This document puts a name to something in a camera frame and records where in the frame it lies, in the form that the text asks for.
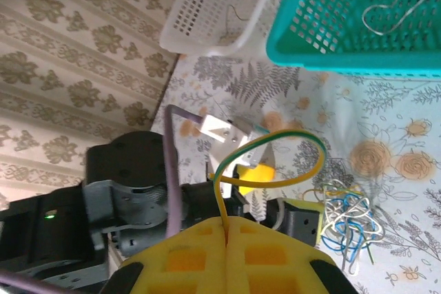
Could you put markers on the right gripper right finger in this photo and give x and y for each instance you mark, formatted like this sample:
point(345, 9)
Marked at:
point(275, 266)

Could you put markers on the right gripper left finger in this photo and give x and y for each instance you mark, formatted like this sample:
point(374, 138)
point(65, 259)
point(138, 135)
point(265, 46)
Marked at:
point(186, 266)

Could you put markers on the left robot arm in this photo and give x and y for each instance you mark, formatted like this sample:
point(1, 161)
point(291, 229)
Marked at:
point(51, 239)

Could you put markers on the teal plastic basket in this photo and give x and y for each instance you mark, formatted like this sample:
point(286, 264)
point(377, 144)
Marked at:
point(310, 32)

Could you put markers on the floral printed table cover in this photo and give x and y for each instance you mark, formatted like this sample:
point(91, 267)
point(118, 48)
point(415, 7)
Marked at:
point(396, 118)

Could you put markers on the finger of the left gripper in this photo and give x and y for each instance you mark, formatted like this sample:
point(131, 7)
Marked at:
point(258, 177)
point(299, 221)

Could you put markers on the white plastic basket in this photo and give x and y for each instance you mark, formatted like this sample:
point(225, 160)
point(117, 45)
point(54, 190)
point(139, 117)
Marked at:
point(206, 5)

